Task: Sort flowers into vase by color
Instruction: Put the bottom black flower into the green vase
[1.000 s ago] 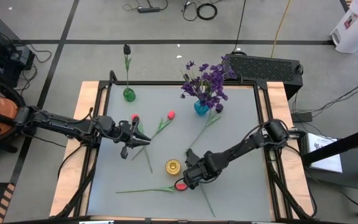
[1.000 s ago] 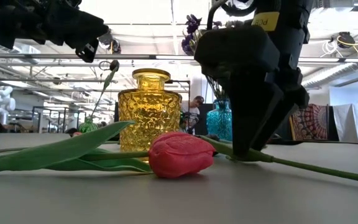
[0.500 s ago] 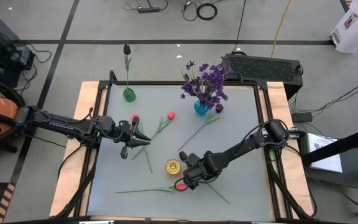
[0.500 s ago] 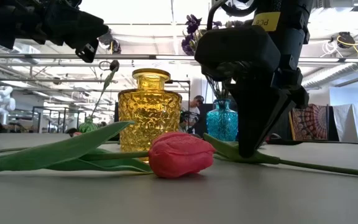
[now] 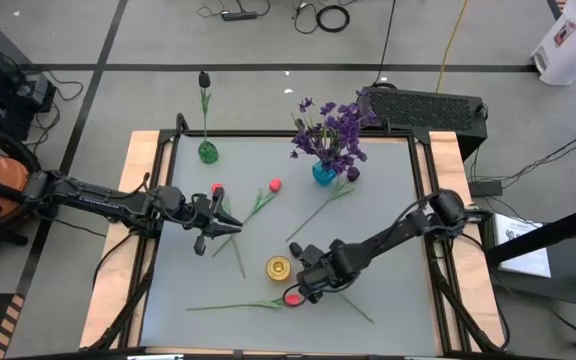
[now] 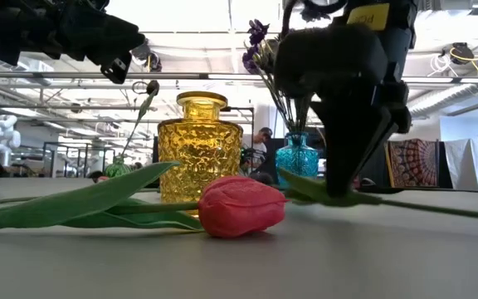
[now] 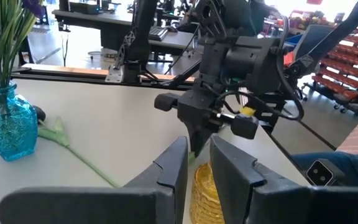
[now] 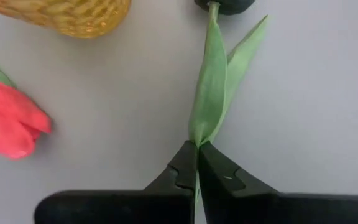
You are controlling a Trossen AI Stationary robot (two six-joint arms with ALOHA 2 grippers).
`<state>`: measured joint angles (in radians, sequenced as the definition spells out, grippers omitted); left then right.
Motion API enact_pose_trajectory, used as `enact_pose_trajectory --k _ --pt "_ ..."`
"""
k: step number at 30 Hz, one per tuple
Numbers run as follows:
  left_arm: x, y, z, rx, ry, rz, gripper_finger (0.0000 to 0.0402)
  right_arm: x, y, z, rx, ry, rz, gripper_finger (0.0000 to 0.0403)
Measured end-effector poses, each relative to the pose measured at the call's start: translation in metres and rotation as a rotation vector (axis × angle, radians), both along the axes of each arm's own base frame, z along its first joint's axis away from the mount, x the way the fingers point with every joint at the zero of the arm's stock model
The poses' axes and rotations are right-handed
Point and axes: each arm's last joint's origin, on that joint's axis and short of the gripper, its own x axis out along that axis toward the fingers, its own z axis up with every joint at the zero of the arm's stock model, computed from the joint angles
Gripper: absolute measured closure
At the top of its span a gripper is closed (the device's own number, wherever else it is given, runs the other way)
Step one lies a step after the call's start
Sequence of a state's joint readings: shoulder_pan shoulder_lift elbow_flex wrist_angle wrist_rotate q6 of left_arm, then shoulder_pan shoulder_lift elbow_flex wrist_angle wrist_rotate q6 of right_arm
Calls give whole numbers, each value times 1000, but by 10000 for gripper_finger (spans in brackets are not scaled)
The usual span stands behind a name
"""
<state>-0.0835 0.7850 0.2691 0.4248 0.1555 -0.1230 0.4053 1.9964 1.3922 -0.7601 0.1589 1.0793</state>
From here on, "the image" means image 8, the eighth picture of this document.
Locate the yellow textured glass vase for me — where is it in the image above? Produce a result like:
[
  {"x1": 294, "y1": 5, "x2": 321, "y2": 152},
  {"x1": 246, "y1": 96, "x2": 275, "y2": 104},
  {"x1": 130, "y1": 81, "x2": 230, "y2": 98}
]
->
[{"x1": 0, "y1": 0, "x2": 132, "y2": 39}]

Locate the red artificial tulip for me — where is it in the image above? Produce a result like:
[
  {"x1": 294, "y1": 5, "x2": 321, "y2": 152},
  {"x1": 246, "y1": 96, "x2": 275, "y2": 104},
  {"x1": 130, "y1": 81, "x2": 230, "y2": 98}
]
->
[{"x1": 0, "y1": 55, "x2": 53, "y2": 161}]

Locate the green stem with leaves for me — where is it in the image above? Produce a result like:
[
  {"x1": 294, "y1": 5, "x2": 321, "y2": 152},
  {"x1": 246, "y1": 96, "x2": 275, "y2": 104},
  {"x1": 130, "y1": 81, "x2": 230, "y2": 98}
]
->
[{"x1": 188, "y1": 0, "x2": 270, "y2": 206}]

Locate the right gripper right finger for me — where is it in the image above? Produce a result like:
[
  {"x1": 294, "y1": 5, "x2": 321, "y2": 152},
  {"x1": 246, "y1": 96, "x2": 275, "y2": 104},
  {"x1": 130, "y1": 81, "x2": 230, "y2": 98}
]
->
[{"x1": 198, "y1": 141, "x2": 358, "y2": 224}]

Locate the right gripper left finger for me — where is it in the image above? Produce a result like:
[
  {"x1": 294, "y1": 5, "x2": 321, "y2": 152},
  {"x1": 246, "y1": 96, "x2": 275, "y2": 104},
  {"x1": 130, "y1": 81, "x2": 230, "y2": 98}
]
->
[{"x1": 34, "y1": 140, "x2": 198, "y2": 224}]

